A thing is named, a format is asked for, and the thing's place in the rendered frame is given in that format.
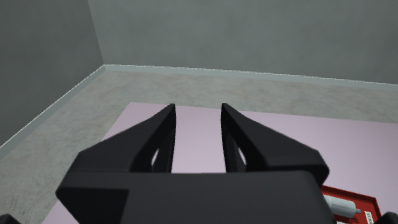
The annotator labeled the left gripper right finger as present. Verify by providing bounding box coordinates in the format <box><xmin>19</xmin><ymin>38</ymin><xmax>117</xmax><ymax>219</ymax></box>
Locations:
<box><xmin>221</xmin><ymin>103</ymin><xmax>330</xmax><ymax>188</ymax></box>

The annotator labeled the red scrap tray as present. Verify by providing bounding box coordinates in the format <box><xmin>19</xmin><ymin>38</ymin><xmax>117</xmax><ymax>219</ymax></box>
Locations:
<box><xmin>320</xmin><ymin>185</ymin><xmax>382</xmax><ymax>224</ymax></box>

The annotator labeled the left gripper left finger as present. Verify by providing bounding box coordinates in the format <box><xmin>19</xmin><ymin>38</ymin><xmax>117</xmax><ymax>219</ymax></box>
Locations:
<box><xmin>67</xmin><ymin>103</ymin><xmax>176</xmax><ymax>173</ymax></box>

